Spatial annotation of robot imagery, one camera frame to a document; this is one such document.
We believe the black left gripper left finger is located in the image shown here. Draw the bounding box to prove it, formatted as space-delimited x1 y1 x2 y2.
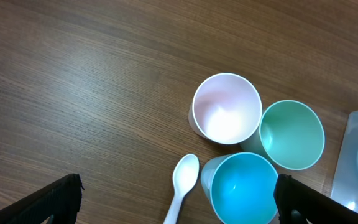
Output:
0 174 84 224

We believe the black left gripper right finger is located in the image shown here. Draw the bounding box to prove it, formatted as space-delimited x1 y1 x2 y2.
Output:
274 174 358 224

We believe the blue plastic cup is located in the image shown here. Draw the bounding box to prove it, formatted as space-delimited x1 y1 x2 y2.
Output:
200 152 278 224

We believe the green plastic cup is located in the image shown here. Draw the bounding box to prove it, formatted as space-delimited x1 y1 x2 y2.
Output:
240 100 325 170

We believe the white plastic spoon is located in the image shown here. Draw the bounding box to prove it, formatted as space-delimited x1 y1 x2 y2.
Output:
163 154 200 224

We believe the pink plastic cup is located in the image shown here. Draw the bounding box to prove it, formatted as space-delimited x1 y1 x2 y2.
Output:
188 73 262 145

